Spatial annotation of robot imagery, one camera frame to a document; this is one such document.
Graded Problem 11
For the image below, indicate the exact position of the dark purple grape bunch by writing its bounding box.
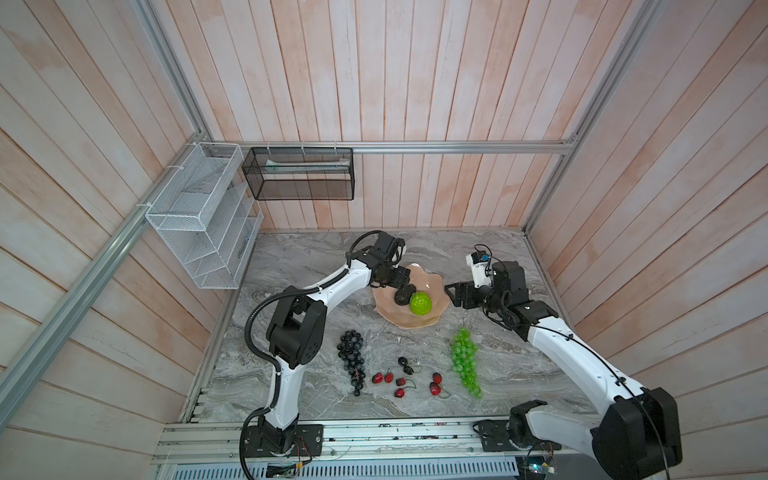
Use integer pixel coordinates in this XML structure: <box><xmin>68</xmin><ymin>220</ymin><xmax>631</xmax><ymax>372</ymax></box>
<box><xmin>336</xmin><ymin>330</ymin><xmax>367</xmax><ymax>397</ymax></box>

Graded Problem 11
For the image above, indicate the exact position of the aluminium frame crossbar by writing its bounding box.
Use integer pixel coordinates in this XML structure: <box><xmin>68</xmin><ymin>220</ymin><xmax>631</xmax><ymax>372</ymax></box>
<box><xmin>232</xmin><ymin>140</ymin><xmax>575</xmax><ymax>155</ymax></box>

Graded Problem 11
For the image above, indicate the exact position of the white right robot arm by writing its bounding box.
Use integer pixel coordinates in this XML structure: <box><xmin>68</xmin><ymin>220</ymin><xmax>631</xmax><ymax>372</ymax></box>
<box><xmin>445</xmin><ymin>250</ymin><xmax>683</xmax><ymax>479</ymax></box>

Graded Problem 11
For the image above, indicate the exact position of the red cherry pair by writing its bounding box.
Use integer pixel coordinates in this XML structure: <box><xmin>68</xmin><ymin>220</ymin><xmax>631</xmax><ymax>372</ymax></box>
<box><xmin>429</xmin><ymin>372</ymin><xmax>451</xmax><ymax>399</ymax></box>
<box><xmin>394</xmin><ymin>377</ymin><xmax>416</xmax><ymax>398</ymax></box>
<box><xmin>372</xmin><ymin>372</ymin><xmax>394</xmax><ymax>384</ymax></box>

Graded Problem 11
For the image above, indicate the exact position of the white wire mesh shelf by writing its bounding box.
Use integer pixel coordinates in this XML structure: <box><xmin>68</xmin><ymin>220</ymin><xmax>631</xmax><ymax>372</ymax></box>
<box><xmin>146</xmin><ymin>142</ymin><xmax>263</xmax><ymax>290</ymax></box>

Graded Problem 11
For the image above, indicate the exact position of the green circuit board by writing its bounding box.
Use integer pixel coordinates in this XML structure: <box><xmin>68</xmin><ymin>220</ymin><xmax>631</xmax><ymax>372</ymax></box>
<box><xmin>518</xmin><ymin>457</ymin><xmax>556</xmax><ymax>480</ymax></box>

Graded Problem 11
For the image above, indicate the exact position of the green grape bunch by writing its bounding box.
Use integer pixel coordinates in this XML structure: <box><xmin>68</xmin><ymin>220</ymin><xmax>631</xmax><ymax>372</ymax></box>
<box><xmin>451</xmin><ymin>327</ymin><xmax>483</xmax><ymax>399</ymax></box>

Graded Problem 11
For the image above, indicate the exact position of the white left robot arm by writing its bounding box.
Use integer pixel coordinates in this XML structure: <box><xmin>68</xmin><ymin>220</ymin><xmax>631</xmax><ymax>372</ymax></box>
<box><xmin>244</xmin><ymin>230</ymin><xmax>410</xmax><ymax>453</ymax></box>

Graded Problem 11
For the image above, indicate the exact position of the white ventilation grille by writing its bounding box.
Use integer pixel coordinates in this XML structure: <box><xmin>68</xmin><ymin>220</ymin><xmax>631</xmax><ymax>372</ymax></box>
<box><xmin>164</xmin><ymin>456</ymin><xmax>522</xmax><ymax>479</ymax></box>

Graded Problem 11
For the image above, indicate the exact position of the bumpy green fake fruit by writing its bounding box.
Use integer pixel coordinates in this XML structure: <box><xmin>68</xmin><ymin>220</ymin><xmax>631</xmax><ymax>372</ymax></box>
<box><xmin>408</xmin><ymin>291</ymin><xmax>433</xmax><ymax>316</ymax></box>

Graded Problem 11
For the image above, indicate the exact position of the black cherry pair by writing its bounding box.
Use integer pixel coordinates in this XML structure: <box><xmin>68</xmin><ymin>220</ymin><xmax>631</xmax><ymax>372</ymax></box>
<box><xmin>398</xmin><ymin>356</ymin><xmax>422</xmax><ymax>375</ymax></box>

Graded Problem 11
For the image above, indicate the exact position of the aluminium mounting rail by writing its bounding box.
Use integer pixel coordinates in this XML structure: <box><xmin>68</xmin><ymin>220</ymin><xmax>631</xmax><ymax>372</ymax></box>
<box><xmin>149</xmin><ymin>415</ymin><xmax>652</xmax><ymax>466</ymax></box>

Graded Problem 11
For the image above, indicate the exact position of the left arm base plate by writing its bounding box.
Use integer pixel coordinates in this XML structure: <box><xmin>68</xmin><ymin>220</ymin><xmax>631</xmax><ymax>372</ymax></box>
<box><xmin>239</xmin><ymin>423</ymin><xmax>324</xmax><ymax>458</ymax></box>

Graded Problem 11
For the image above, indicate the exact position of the pink scalloped fruit bowl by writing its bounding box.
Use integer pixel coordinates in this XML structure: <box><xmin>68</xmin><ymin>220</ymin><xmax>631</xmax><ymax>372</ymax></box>
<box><xmin>374</xmin><ymin>263</ymin><xmax>451</xmax><ymax>329</ymax></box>

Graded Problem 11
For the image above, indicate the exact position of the black wire mesh basket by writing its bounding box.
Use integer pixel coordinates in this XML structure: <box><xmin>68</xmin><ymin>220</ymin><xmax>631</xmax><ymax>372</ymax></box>
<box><xmin>241</xmin><ymin>146</ymin><xmax>356</xmax><ymax>201</ymax></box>

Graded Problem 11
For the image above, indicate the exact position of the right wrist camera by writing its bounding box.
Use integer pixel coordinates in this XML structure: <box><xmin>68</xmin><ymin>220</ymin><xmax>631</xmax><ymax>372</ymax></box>
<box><xmin>466</xmin><ymin>249</ymin><xmax>493</xmax><ymax>288</ymax></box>

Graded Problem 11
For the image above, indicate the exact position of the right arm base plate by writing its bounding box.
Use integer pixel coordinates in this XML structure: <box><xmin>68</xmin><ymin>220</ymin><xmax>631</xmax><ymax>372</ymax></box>
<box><xmin>472</xmin><ymin>418</ymin><xmax>562</xmax><ymax>452</ymax></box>

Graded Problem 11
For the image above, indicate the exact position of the dark fake avocado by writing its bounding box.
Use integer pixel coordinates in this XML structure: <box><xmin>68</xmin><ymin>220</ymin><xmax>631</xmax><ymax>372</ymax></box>
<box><xmin>393</xmin><ymin>284</ymin><xmax>417</xmax><ymax>306</ymax></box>

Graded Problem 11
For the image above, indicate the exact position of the black corrugated cable hose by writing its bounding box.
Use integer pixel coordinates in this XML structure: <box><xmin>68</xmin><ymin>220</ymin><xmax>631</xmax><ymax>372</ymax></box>
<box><xmin>238</xmin><ymin>230</ymin><xmax>385</xmax><ymax>480</ymax></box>

